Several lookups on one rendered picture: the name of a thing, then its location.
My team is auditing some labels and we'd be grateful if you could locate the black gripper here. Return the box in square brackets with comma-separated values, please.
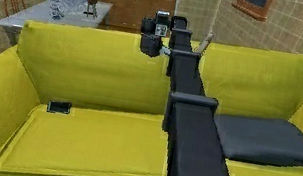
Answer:
[135, 16, 168, 60]

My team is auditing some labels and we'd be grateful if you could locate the yellow sofa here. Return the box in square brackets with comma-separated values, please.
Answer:
[0, 5, 303, 176]

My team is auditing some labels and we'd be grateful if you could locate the grey rod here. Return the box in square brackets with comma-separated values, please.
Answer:
[193, 31, 215, 58]

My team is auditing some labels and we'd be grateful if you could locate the brown round ornament on stand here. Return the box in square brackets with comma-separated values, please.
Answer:
[82, 0, 101, 21]

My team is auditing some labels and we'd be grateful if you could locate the brown framed window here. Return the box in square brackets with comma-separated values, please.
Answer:
[229, 0, 276, 24]

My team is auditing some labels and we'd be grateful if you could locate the black phone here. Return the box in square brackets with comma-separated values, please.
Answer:
[46, 98, 73, 117]

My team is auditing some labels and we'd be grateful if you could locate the grey table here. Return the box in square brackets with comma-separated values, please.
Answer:
[0, 0, 114, 60]

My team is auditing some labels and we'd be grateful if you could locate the dark grey cushion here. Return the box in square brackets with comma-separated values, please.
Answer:
[207, 108, 303, 173]

